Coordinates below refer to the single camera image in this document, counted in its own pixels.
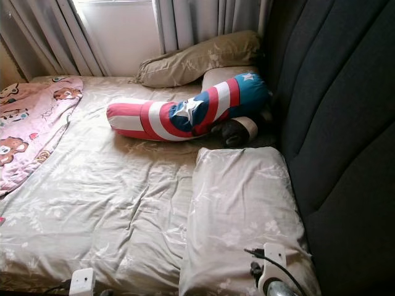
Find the large beige floral pillow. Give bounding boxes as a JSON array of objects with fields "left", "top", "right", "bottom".
[{"left": 179, "top": 147, "right": 322, "bottom": 296}]

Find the black plush toy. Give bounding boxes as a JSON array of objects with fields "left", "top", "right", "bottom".
[{"left": 213, "top": 116, "right": 260, "bottom": 149}]

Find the beige floral bed sheet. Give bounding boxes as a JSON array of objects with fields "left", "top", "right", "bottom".
[{"left": 0, "top": 75, "right": 285, "bottom": 294}]

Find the dark grey padded headboard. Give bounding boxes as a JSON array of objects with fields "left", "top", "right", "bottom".
[{"left": 260, "top": 0, "right": 395, "bottom": 296}]

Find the red white blue bolster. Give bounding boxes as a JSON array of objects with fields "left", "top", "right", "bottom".
[{"left": 106, "top": 72, "right": 271, "bottom": 142}]

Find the plain cream pillow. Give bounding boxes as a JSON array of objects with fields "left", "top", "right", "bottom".
[{"left": 201, "top": 65, "right": 260, "bottom": 93}]

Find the pink cartoon print blanket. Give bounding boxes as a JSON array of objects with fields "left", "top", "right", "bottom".
[{"left": 0, "top": 75, "right": 84, "bottom": 197}]

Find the tan floral pillow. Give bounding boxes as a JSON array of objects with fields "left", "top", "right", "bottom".
[{"left": 137, "top": 31, "right": 263, "bottom": 88}]

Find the grey curtain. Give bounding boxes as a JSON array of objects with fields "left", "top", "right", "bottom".
[
  {"left": 153, "top": 0, "right": 272, "bottom": 55},
  {"left": 0, "top": 0, "right": 107, "bottom": 78}
]

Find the bright window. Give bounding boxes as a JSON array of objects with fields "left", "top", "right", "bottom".
[{"left": 72, "top": 0, "right": 161, "bottom": 76}]

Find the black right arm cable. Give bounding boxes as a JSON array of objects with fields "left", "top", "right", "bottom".
[{"left": 244, "top": 248, "right": 309, "bottom": 296}]

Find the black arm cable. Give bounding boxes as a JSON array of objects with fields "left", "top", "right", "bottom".
[
  {"left": 244, "top": 248, "right": 309, "bottom": 296},
  {"left": 42, "top": 282, "right": 72, "bottom": 294}
]

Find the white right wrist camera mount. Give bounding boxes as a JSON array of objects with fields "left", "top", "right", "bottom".
[{"left": 259, "top": 242, "right": 289, "bottom": 294}]

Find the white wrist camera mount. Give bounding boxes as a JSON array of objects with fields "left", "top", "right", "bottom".
[
  {"left": 69, "top": 268, "right": 96, "bottom": 296},
  {"left": 259, "top": 242, "right": 289, "bottom": 294}
]

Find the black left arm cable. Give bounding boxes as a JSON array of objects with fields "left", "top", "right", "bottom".
[{"left": 42, "top": 282, "right": 72, "bottom": 294}]

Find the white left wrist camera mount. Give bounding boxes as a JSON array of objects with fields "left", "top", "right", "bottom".
[{"left": 69, "top": 268, "right": 96, "bottom": 296}]

